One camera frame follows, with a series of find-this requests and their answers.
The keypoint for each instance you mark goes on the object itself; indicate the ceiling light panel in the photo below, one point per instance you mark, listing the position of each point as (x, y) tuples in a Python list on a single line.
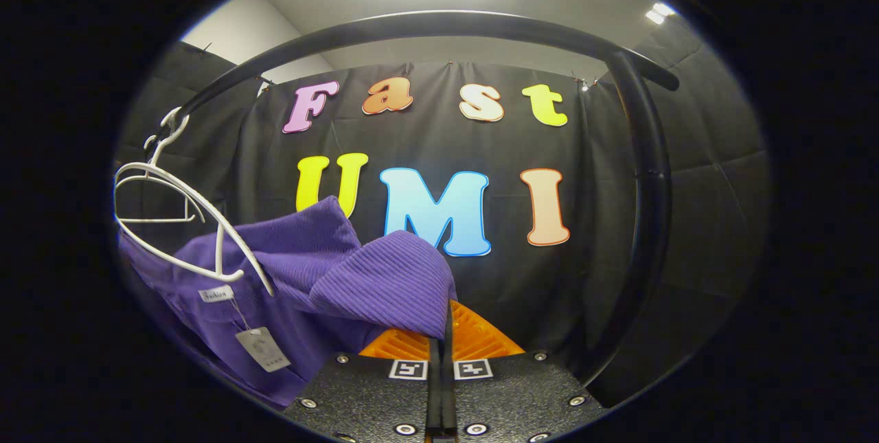
[(659, 14)]

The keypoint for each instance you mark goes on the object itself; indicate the white plastic clothes hanger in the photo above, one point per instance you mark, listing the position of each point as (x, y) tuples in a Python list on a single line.
[(154, 220), (220, 251)]

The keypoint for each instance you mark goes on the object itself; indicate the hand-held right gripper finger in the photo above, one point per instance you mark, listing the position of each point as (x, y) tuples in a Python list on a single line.
[(434, 402), (448, 402)]

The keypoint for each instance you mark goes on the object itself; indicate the black metal clothes rack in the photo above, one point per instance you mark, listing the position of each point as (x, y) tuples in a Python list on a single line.
[(446, 23)]

